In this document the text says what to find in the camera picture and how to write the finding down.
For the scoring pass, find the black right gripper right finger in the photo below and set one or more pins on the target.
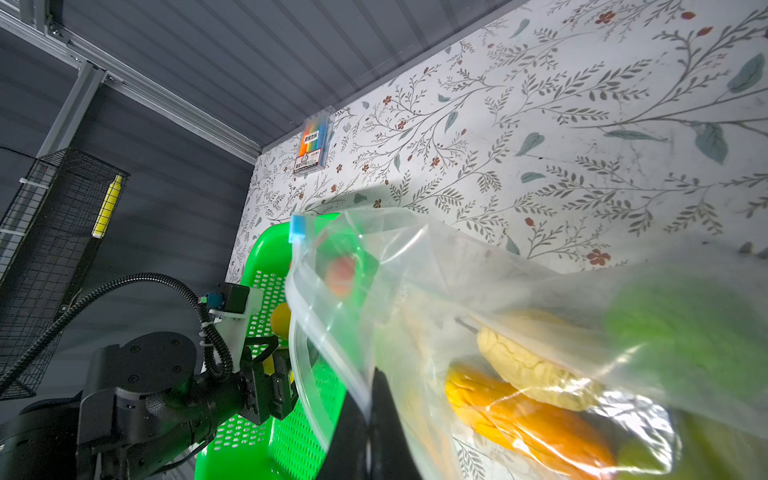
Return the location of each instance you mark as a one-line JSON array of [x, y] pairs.
[[390, 456]]

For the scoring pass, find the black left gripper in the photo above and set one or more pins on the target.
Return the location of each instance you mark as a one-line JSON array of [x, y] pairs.
[[144, 403]]

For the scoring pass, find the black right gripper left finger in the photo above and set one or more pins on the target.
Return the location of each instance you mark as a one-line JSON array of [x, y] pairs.
[[346, 458]]

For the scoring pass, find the small yellow lemon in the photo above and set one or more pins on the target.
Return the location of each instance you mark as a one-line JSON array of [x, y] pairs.
[[280, 320]]

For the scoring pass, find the red apple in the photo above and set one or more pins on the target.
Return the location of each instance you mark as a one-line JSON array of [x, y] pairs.
[[339, 276]]

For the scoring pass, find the clear zip top bag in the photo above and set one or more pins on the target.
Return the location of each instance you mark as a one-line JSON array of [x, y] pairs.
[[417, 284]]

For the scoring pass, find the yellow-green wrinkled pear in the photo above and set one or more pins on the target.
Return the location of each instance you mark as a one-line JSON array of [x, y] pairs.
[[534, 376]]

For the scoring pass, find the orange carrot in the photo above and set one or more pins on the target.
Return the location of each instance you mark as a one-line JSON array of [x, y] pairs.
[[556, 439]]

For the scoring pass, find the green round fruit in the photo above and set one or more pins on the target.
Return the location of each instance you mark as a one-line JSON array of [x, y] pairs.
[[690, 337]]

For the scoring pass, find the green guava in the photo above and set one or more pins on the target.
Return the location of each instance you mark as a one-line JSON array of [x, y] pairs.
[[706, 450]]

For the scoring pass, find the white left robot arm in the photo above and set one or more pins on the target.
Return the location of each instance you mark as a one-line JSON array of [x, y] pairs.
[[40, 442]]

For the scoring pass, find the green plastic tray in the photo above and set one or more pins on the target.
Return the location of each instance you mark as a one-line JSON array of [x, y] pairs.
[[253, 318]]

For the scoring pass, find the yellow tag on basket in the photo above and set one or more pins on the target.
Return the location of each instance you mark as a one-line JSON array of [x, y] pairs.
[[107, 208]]

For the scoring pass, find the coloured marker pack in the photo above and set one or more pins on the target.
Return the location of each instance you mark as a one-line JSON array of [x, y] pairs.
[[312, 153]]

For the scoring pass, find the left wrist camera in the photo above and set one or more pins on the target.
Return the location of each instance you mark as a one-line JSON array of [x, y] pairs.
[[232, 308]]

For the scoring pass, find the black wire basket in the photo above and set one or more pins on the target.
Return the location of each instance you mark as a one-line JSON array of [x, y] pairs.
[[46, 245]]

